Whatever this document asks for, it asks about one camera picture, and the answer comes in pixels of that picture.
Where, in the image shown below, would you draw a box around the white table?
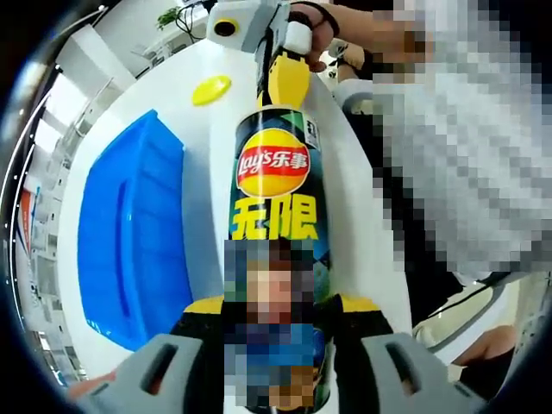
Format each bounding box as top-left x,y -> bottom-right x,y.
62,38 -> 416,389

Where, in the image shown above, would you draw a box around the person's black trousers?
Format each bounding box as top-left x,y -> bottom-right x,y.
383,172 -> 461,331

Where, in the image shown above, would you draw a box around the person's bare leg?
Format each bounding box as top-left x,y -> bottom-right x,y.
455,325 -> 518,389

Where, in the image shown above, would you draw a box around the person's right hand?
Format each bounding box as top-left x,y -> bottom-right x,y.
287,0 -> 376,74

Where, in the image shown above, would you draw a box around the black cable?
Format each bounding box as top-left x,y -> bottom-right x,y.
430,273 -> 552,323

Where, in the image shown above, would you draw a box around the yellow plastic container lid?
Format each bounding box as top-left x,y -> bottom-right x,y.
191,75 -> 233,107

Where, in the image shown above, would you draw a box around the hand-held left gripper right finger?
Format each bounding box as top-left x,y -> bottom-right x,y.
334,292 -> 488,414

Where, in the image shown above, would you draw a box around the dark printed chip container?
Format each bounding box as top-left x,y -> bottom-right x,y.
227,106 -> 336,413

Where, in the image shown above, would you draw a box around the large green potted plant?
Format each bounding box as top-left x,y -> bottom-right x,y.
155,6 -> 186,31

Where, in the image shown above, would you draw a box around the blue plastic box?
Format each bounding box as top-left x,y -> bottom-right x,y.
77,110 -> 195,353

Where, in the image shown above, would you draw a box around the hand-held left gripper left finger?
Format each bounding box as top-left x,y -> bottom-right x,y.
64,297 -> 226,414

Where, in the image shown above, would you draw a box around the person's left hand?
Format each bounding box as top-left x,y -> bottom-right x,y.
68,370 -> 117,400

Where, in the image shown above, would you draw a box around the worn white black device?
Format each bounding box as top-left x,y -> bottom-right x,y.
327,38 -> 374,83

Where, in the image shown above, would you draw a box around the orange blue wall banner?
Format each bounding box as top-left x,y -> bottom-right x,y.
19,189 -> 44,255

